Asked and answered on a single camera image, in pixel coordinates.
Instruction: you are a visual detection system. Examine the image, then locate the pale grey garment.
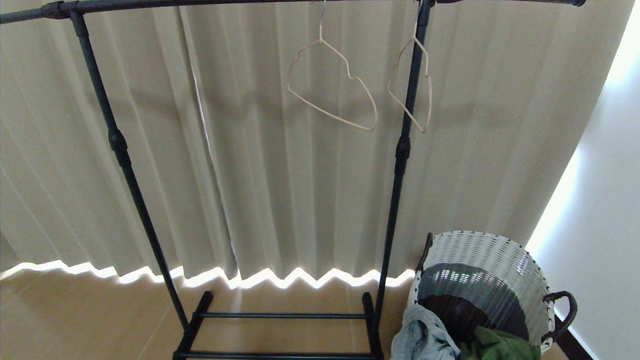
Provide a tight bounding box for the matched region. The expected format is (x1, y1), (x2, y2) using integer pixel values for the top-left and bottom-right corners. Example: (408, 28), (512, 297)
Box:
(390, 304), (462, 360)

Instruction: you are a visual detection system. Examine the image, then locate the black clothes rack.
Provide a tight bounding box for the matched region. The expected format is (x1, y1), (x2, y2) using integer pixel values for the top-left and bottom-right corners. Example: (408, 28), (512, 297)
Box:
(0, 0), (587, 360)

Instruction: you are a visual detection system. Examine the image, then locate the beige curtain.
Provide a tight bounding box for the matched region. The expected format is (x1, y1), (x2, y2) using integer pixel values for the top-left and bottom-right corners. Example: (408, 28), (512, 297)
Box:
(0, 0), (636, 290)

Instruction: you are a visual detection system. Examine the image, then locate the green shirt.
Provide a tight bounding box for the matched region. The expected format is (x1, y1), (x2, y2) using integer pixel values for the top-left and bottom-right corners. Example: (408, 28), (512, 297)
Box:
(459, 326), (542, 360)

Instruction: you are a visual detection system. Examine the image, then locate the pink clothes hanger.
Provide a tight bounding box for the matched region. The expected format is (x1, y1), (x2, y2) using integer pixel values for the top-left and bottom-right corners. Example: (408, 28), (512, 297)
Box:
(388, 22), (433, 134)
(287, 0), (378, 132)

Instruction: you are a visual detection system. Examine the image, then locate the white laundry basket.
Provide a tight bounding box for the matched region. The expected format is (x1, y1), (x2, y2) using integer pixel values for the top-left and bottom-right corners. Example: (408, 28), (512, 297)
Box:
(407, 230), (578, 357)

